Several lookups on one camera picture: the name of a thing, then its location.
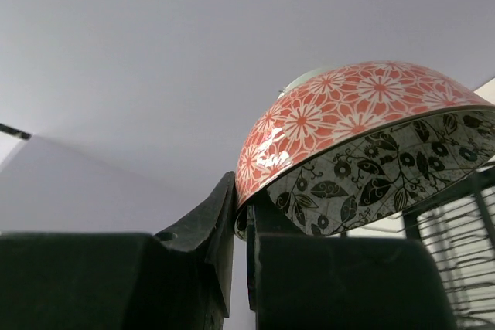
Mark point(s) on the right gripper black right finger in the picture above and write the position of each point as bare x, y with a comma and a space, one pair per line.
313, 282

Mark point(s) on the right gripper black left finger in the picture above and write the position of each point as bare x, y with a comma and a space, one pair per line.
178, 278

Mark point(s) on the floral patterned bowl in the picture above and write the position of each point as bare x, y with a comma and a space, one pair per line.
344, 147

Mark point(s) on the black wire dish rack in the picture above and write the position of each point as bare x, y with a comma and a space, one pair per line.
457, 228

